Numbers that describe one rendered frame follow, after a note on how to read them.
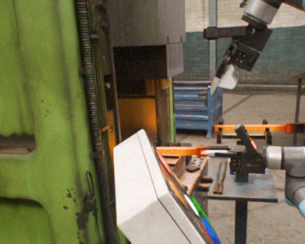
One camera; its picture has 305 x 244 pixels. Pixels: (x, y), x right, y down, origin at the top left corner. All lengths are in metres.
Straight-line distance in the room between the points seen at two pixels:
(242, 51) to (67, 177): 0.54
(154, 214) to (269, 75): 8.50
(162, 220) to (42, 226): 0.64
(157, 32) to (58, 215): 0.54
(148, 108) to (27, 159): 0.67
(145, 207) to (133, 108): 1.05
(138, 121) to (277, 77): 7.52
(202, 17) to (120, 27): 8.33
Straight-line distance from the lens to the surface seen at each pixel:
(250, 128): 1.66
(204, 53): 9.32
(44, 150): 0.89
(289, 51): 8.78
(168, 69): 1.05
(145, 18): 1.00
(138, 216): 0.45
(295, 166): 1.16
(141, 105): 1.46
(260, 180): 1.76
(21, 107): 0.96
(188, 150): 1.19
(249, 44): 0.97
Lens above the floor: 1.39
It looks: 19 degrees down
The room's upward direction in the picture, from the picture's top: 3 degrees counter-clockwise
